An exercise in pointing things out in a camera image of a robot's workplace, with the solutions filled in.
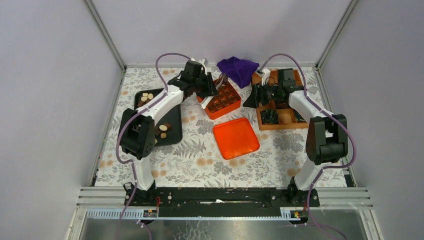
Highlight black plastic tray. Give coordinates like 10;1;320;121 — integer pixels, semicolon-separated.
133;88;183;147

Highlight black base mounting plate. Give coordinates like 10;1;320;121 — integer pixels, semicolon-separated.
123;183;320;218

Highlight purple cloth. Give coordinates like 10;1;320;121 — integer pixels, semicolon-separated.
216;56;259;89

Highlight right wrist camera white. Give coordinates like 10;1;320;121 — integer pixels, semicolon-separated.
256;67;271;86

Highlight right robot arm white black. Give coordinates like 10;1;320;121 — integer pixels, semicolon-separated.
243;68;348;206

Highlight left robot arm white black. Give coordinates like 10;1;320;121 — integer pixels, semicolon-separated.
115;58;218;206

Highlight white handled metal tongs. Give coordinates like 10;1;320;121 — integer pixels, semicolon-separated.
200;73;229;110

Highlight white oval chocolate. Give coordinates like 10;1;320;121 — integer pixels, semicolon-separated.
158;124;169;132

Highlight dark rolled tie right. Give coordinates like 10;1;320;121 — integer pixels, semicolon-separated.
293;110;307;123

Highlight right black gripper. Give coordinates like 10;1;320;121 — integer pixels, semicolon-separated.
242;80;282;109

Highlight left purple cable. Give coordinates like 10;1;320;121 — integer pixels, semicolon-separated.
114;52;193;240

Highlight floral patterned table mat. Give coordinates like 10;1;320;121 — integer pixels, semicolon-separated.
94;66;347;188

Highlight dark rolled tie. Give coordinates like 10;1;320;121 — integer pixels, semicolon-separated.
293;110;307;123
260;109;279;125

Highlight wooden compartment organizer box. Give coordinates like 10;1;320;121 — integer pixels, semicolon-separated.
251;69;308;131

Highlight dark rolled tie left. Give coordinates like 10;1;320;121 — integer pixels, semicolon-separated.
260;109;279;125

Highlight orange chocolate box with tray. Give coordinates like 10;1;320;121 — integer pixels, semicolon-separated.
204;81;241;120

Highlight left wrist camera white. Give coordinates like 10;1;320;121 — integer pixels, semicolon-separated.
197;58;209;75

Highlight orange box lid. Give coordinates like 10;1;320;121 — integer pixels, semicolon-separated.
212;117;260;160

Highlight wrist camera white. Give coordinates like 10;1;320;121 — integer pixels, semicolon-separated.
256;67;271;86
197;58;209;75

